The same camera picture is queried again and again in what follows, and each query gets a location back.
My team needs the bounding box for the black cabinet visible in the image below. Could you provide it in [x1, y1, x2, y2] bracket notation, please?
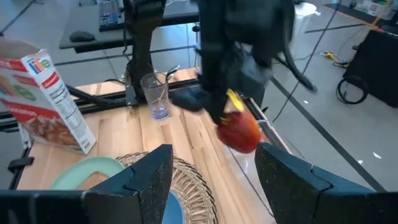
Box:
[343, 29, 398, 108]

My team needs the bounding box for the coiled black floor cable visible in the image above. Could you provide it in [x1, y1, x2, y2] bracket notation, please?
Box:
[335, 76, 369, 105]

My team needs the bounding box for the blue bowl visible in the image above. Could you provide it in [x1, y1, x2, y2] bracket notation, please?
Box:
[161, 191, 185, 224]

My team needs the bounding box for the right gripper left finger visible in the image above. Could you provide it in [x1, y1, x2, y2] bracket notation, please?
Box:
[0, 144, 174, 224]

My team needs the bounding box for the red apple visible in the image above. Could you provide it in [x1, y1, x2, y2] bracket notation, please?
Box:
[216, 110, 262, 155]

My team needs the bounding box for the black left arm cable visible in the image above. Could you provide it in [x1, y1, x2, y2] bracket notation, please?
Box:
[280, 18, 318, 93]

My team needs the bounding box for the white bucket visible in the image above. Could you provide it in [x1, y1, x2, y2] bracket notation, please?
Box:
[294, 2, 322, 35]

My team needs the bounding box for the round woven straw placemat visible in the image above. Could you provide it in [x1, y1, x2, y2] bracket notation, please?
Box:
[116, 151, 218, 224]

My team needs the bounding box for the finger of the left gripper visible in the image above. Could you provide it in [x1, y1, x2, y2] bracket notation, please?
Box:
[203, 90, 231, 124]

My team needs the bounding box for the cinnamon cereal box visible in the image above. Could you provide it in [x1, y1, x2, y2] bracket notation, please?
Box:
[0, 40, 97, 156]

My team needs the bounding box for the yellow tool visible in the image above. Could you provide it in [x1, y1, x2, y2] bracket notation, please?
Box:
[320, 50, 346, 68]

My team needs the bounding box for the slice of brown toast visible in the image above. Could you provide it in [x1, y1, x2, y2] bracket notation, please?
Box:
[76, 171, 110, 191]

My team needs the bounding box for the computer keyboard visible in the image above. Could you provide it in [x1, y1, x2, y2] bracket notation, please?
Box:
[98, 0, 124, 32]

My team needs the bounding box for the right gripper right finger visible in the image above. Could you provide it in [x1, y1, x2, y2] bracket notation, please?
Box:
[254, 142, 398, 224]

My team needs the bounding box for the mint green plate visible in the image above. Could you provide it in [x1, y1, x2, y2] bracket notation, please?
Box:
[49, 156, 127, 191]

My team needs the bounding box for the grey desk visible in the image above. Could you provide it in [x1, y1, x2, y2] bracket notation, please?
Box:
[58, 0, 200, 54]

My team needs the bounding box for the long black floor cable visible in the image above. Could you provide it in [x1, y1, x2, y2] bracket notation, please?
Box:
[272, 6, 341, 123]

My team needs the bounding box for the black computer mouse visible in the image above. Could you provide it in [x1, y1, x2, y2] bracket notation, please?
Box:
[68, 30, 96, 44]

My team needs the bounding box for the black table rig frame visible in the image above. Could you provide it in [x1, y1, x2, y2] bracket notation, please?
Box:
[0, 79, 200, 131]

